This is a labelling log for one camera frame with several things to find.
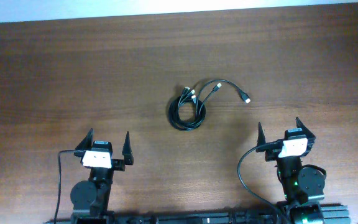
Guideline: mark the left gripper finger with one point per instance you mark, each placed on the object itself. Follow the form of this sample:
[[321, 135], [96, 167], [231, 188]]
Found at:
[[86, 143], [127, 151]]

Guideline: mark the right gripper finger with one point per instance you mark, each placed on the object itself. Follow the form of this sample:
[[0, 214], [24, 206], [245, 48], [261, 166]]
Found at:
[[261, 136], [306, 131]]

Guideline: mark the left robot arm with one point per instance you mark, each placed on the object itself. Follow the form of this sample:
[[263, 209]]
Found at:
[[90, 197]]

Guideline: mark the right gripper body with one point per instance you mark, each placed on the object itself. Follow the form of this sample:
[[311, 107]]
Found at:
[[273, 155]]

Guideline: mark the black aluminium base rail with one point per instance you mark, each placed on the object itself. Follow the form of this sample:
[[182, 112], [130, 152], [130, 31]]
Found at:
[[327, 214]]

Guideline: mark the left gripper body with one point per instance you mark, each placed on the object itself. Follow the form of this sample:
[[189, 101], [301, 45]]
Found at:
[[118, 165]]

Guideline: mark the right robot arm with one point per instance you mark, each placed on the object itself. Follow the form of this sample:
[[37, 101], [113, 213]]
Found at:
[[302, 184]]

